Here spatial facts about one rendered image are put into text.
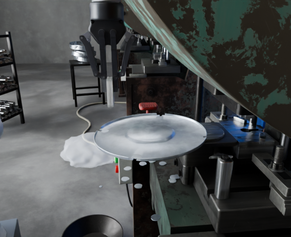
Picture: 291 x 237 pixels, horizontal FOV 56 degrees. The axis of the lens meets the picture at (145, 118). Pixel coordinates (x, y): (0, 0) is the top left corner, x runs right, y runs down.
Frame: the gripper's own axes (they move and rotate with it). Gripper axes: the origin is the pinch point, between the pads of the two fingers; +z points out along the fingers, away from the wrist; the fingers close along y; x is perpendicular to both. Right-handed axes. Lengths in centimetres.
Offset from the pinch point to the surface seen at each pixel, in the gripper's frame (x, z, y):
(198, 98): -87, 27, -46
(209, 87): 0.3, -0.8, -24.6
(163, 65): -154, 18, -34
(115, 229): -49, 85, 3
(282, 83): 46, -12, -15
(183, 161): 3.6, 18.2, -18.3
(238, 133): 0.7, 11.8, -33.3
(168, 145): 7.8, 11.2, -13.5
